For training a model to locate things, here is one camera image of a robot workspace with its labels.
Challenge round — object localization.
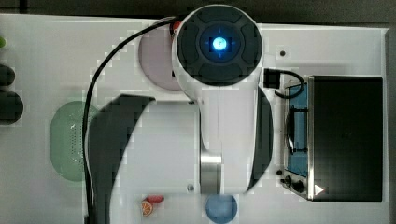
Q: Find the lilac round plate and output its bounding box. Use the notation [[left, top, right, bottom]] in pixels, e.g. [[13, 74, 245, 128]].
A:
[[138, 25, 180, 91]]

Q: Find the black toaster oven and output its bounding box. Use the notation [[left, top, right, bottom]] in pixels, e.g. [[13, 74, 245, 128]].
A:
[[280, 76, 384, 202]]

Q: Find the green toy lime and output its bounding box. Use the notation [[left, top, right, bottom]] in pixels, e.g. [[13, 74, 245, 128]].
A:
[[0, 36, 7, 48]]

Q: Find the red toy fruit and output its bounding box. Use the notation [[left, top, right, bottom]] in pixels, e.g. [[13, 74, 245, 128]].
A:
[[146, 195, 164, 203]]

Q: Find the blue plastic cup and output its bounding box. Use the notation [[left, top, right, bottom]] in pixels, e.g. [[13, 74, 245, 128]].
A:
[[205, 194, 237, 224]]

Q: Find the green perforated colander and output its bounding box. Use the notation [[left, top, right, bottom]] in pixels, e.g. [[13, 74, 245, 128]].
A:
[[50, 101, 85, 182]]

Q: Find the toy orange slice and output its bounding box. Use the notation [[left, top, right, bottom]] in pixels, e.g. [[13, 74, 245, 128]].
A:
[[141, 201, 153, 217]]

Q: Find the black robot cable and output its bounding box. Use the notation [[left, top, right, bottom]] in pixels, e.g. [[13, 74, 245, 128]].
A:
[[82, 16, 178, 224]]

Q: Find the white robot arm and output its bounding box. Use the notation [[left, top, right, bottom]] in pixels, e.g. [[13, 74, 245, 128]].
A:
[[86, 5, 273, 224]]

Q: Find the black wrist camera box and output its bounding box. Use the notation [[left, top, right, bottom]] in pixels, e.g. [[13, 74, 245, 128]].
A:
[[263, 68, 281, 89]]

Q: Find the small black bowl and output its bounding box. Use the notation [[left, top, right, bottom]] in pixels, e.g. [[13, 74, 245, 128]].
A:
[[0, 64, 15, 86]]

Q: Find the large black bowl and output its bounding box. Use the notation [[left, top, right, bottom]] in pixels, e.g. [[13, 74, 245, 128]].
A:
[[0, 90, 23, 125]]

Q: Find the red ketchup bottle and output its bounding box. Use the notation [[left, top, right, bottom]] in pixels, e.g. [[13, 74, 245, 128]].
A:
[[170, 21, 180, 35]]

